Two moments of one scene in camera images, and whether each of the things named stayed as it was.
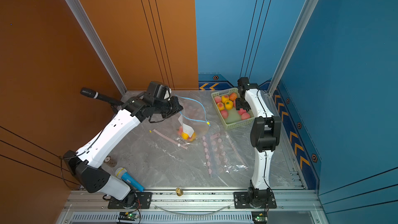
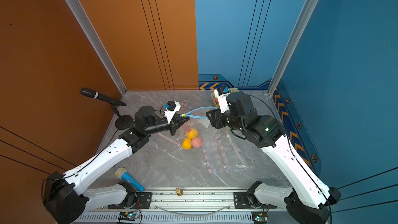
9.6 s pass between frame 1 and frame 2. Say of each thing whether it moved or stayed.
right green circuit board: stayed
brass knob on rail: stayed
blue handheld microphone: stayed
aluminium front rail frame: stayed
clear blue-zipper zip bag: moved
